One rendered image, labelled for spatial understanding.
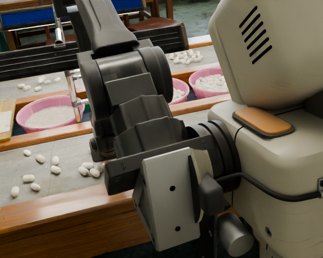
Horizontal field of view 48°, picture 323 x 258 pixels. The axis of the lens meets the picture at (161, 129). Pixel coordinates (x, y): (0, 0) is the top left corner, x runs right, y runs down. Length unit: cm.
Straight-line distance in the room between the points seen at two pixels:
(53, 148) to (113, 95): 91
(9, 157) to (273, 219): 107
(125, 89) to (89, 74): 5
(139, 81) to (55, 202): 67
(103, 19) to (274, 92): 27
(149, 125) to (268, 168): 13
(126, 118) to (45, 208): 67
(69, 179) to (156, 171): 81
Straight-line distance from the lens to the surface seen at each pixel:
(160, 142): 37
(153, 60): 44
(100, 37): 50
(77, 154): 124
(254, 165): 37
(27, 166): 125
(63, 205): 102
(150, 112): 39
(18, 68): 110
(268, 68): 36
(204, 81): 164
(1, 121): 149
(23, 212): 104
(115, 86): 41
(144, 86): 42
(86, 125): 135
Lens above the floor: 143
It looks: 32 degrees down
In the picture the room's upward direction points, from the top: 5 degrees counter-clockwise
